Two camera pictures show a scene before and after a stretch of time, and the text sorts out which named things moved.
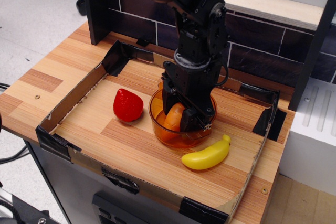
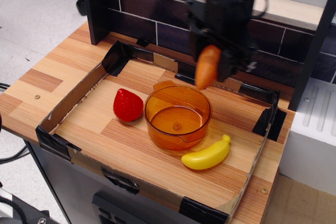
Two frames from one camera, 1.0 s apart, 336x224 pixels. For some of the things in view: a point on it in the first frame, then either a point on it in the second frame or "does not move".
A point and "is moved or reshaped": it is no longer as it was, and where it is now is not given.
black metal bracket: (29, 214) does not move
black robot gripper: (189, 83) to (223, 20)
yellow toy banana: (208, 158) does not move
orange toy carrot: (172, 119) is moved or reshaped
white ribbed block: (310, 154) does not move
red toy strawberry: (127, 106) does not move
